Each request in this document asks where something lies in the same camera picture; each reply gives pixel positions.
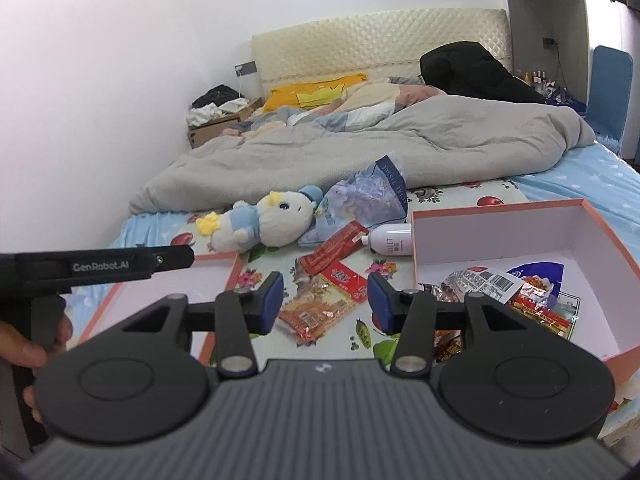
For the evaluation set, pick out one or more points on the blue tissue pack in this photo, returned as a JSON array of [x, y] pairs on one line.
[[360, 195]]

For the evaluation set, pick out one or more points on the small red snack packet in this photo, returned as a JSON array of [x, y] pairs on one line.
[[345, 280]]

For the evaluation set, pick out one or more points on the blue white snack bag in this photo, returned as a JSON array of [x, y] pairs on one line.
[[545, 280]]

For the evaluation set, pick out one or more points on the blue floral bed sheet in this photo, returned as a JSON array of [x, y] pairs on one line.
[[575, 175]]

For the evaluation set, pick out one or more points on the row of cosmetic bottles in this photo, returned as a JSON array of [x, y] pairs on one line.
[[537, 77]]

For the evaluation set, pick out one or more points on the yellow pillow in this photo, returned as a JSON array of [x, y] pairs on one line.
[[285, 95]]

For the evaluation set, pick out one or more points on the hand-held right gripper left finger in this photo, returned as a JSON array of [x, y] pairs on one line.
[[272, 302]]

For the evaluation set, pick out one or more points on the red yellow snack packet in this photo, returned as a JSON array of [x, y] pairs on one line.
[[542, 317]]

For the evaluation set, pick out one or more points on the cream quilted headboard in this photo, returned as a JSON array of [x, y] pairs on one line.
[[350, 45]]

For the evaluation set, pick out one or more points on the grey white wardrobe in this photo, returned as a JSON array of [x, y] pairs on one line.
[[530, 10]]

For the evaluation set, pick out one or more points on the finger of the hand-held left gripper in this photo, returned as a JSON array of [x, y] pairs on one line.
[[175, 260]]

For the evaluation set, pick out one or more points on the white crumpled clothes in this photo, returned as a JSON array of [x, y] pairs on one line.
[[202, 115]]

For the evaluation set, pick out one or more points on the white lotion bottle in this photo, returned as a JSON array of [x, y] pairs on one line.
[[392, 240]]

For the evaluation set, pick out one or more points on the black cloth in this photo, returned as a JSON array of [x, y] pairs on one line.
[[217, 96]]

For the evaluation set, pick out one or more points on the blue white plush toy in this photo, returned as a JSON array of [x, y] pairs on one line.
[[280, 220]]

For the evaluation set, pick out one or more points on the long red snack packet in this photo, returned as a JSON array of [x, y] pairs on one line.
[[332, 249]]

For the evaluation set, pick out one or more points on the orange snack packet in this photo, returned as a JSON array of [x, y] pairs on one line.
[[446, 347]]

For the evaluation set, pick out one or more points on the orange box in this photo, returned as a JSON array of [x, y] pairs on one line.
[[500, 235]]

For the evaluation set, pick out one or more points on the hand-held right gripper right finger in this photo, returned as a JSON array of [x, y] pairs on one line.
[[380, 302]]

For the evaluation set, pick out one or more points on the grey duvet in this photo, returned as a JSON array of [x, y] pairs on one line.
[[350, 155]]

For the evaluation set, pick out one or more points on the clear silver snack packet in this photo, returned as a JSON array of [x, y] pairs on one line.
[[480, 280]]

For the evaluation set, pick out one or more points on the red brown snack packet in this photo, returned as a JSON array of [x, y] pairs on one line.
[[312, 315]]

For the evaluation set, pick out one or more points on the person's left hand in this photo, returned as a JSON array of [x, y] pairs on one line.
[[20, 350]]

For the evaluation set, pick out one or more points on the cardboard box nightstand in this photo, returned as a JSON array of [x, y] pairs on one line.
[[210, 132]]

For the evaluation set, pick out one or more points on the black jacket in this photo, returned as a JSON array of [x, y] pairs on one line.
[[475, 72]]

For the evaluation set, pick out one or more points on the grey wall socket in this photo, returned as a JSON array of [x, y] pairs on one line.
[[245, 67]]

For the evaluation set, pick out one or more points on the black wall socket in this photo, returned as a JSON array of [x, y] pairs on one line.
[[549, 43]]

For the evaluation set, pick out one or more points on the blue chair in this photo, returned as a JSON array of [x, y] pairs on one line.
[[610, 90]]

